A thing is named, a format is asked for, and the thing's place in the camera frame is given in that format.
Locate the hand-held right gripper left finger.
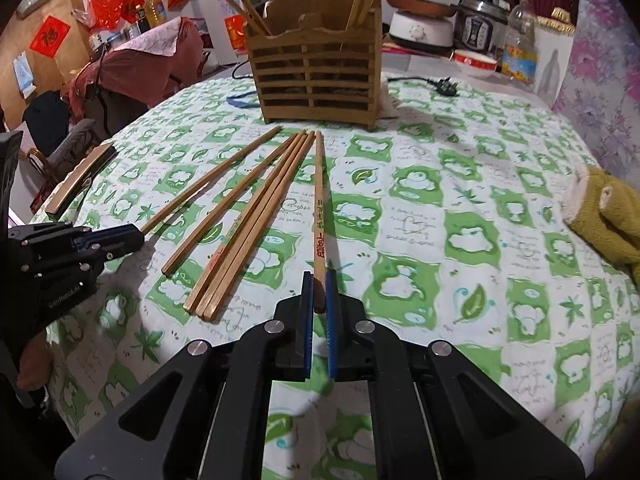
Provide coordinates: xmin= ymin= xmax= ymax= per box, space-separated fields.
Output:
xmin=54 ymin=272 xmax=316 ymax=480

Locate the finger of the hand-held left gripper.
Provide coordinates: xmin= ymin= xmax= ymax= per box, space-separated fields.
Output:
xmin=7 ymin=222 xmax=145 ymax=248
xmin=22 ymin=241 xmax=146 ymax=281

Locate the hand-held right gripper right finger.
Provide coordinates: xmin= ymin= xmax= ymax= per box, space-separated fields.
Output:
xmin=325 ymin=270 xmax=586 ymax=480

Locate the single wooden chopstick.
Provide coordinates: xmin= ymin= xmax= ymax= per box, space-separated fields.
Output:
xmin=312 ymin=131 xmax=329 ymax=313
xmin=141 ymin=126 xmax=283 ymax=235

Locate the wooden chopstick holder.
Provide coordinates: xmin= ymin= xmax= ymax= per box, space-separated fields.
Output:
xmin=244 ymin=0 xmax=383 ymax=131

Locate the person's left hand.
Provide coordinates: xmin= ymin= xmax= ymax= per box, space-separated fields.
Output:
xmin=17 ymin=335 xmax=53 ymax=388

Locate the wooden chair with dark coat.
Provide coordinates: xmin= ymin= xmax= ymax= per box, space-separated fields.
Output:
xmin=22 ymin=90 xmax=101 ymax=176

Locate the wooden door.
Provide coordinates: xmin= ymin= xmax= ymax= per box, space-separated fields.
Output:
xmin=0 ymin=0 xmax=98 ymax=121

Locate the red cloth covered furniture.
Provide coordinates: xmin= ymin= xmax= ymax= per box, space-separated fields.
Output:
xmin=70 ymin=16 xmax=206 ymax=126

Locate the red plastic bag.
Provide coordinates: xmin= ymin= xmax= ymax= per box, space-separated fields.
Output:
xmin=87 ymin=0 xmax=126 ymax=31

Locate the yellow cooking oil jug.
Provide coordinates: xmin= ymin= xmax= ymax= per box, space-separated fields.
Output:
xmin=144 ymin=0 xmax=168 ymax=28

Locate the small white cloth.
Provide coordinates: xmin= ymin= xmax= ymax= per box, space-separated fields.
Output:
xmin=377 ymin=82 xmax=402 ymax=119

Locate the red gift bag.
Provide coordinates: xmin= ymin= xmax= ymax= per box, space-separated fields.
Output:
xmin=224 ymin=15 xmax=249 ymax=51

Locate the white refrigerator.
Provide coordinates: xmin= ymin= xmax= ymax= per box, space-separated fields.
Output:
xmin=190 ymin=0 xmax=251 ymax=61

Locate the yellow-brown plush toy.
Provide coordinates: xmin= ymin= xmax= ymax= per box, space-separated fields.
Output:
xmin=562 ymin=165 xmax=640 ymax=286

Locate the red white bowl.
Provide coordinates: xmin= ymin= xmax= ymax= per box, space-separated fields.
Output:
xmin=454 ymin=49 xmax=499 ymax=79

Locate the white electric cooker base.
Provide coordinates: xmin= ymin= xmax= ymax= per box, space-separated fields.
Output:
xmin=389 ymin=10 xmax=455 ymax=54

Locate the copper frying pan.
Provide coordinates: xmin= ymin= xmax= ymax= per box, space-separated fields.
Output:
xmin=385 ymin=0 xmax=458 ymax=17

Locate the black silver pressure cooker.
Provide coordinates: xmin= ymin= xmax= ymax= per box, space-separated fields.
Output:
xmin=454 ymin=0 xmax=511 ymax=57

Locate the clear plastic oil bottle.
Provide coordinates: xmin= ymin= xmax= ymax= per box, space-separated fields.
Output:
xmin=501 ymin=0 xmax=540 ymax=86

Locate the floral plastic sheet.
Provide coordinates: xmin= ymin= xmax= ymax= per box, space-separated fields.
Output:
xmin=550 ymin=0 xmax=640 ymax=186

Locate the black power plug cable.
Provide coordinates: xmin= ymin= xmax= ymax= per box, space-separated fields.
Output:
xmin=387 ymin=76 xmax=460 ymax=99

